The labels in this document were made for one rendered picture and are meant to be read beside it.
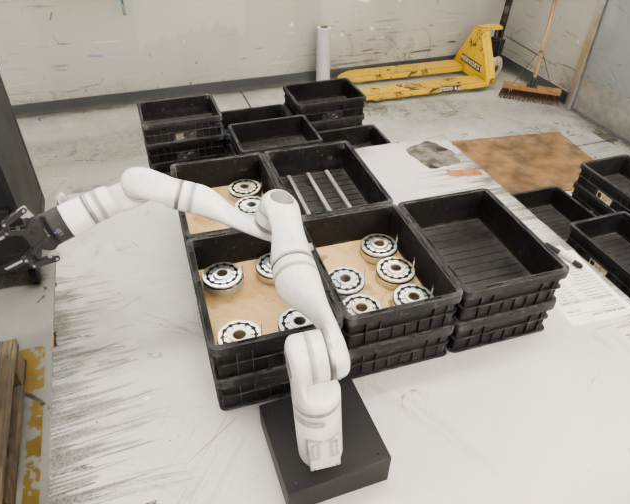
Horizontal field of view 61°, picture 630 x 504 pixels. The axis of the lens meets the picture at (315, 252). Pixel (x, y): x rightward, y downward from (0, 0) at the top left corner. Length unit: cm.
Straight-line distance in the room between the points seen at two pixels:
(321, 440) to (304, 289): 29
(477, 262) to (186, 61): 340
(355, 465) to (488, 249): 77
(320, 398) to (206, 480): 37
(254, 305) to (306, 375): 49
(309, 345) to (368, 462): 35
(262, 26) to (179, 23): 64
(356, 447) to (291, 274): 39
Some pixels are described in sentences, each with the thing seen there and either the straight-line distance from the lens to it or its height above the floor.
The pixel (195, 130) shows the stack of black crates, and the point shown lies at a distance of 288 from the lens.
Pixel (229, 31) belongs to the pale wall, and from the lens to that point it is 454.
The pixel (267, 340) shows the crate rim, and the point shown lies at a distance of 117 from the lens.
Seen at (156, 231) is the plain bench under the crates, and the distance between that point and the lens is 189.
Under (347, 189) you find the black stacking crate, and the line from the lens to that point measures 181.
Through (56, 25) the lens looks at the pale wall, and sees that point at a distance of 444.
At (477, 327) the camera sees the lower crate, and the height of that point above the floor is 80.
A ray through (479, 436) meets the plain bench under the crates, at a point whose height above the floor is 70.
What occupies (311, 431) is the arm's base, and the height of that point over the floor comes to 91.
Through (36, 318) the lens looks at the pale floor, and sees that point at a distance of 277.
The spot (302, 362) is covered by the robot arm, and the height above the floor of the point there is 109.
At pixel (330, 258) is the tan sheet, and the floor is 83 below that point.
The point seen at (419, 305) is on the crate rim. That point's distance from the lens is 126.
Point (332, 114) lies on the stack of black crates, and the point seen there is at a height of 52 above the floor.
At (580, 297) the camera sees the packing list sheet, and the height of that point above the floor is 70.
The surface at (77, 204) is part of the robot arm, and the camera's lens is 125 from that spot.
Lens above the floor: 180
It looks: 39 degrees down
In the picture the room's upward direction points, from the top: 1 degrees clockwise
